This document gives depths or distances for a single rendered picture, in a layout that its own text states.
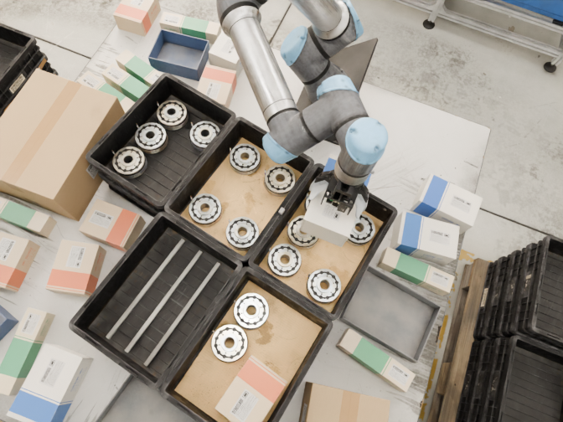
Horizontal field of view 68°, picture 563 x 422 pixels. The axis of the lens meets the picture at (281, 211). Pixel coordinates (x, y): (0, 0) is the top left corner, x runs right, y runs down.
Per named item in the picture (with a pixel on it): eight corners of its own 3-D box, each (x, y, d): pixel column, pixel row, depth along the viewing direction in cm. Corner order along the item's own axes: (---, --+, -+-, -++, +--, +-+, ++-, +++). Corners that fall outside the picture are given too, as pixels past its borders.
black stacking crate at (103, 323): (168, 223, 135) (161, 210, 124) (245, 273, 130) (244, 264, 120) (83, 330, 121) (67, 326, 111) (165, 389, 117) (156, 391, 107)
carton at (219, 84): (226, 115, 163) (224, 104, 156) (196, 109, 163) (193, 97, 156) (236, 83, 169) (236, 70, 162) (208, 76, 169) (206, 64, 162)
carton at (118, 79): (163, 104, 163) (160, 95, 157) (153, 115, 161) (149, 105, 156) (116, 73, 167) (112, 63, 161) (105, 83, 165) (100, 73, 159)
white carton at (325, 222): (324, 168, 119) (330, 153, 110) (364, 184, 118) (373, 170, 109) (299, 230, 112) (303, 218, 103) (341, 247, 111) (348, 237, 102)
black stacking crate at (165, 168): (171, 93, 152) (165, 72, 142) (239, 133, 148) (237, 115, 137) (96, 174, 139) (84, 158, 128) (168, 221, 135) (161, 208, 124)
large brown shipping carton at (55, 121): (79, 222, 144) (53, 199, 126) (1, 192, 146) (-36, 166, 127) (133, 129, 158) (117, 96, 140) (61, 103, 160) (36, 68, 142)
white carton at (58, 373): (59, 427, 122) (45, 431, 114) (23, 412, 123) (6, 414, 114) (94, 358, 129) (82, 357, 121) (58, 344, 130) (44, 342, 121)
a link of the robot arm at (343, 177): (344, 140, 87) (381, 154, 86) (340, 151, 91) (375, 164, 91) (332, 170, 85) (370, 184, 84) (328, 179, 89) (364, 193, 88)
